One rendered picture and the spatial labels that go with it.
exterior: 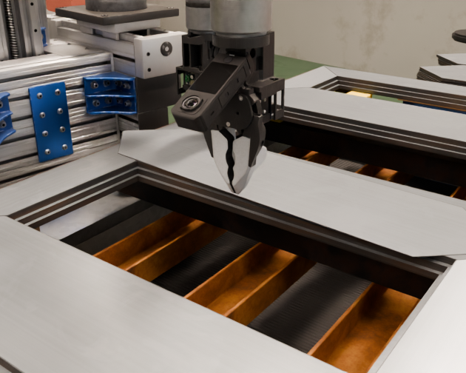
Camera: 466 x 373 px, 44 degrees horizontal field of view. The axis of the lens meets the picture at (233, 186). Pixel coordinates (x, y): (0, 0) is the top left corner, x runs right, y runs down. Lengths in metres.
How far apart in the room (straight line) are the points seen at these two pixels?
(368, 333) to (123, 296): 0.39
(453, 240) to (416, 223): 0.06
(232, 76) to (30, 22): 0.85
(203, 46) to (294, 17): 4.89
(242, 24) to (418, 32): 4.50
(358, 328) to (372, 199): 0.20
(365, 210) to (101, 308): 0.41
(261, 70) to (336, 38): 4.88
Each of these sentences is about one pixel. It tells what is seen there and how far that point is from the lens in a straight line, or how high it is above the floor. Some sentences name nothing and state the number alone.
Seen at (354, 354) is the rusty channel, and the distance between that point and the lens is 0.85.
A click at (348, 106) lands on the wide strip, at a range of 1.36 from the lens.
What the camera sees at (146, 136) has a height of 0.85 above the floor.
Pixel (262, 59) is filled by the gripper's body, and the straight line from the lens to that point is 0.75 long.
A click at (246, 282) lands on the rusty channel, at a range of 0.98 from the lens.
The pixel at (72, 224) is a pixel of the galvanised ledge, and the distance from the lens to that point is 1.20.
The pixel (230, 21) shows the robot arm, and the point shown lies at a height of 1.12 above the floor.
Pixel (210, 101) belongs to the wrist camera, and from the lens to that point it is 0.67.
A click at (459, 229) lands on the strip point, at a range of 0.86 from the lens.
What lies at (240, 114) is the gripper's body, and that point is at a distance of 0.72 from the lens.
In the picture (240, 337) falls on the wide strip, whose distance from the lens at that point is 0.60.
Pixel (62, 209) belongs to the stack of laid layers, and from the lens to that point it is 0.93.
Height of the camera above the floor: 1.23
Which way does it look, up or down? 24 degrees down
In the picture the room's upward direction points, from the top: straight up
